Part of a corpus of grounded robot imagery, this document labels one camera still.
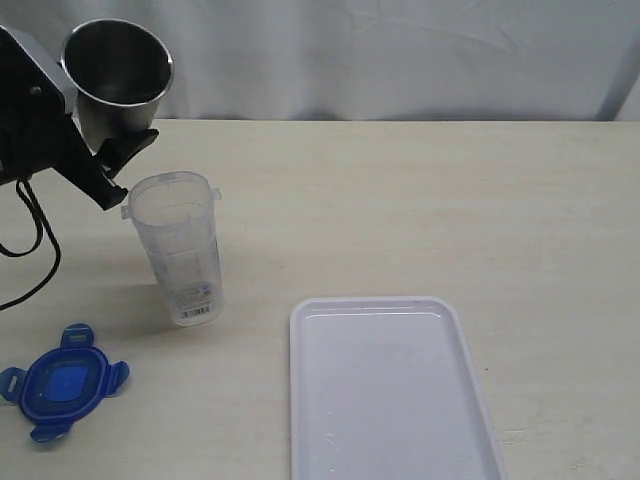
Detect white backdrop curtain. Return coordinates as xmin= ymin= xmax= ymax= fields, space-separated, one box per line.
xmin=1 ymin=0 xmax=639 ymax=121

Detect white rectangular tray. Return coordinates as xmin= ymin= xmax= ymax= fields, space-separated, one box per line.
xmin=289 ymin=296 xmax=507 ymax=479

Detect blue container lid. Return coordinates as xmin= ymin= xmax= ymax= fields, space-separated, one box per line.
xmin=1 ymin=323 xmax=130 ymax=444

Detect clear tall plastic container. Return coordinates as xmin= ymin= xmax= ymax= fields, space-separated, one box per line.
xmin=122 ymin=171 xmax=223 ymax=327

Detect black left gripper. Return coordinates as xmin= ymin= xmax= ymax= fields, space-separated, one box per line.
xmin=1 ymin=26 xmax=159 ymax=210

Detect stainless steel cup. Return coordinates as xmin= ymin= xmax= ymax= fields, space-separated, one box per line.
xmin=60 ymin=18 xmax=174 ymax=151

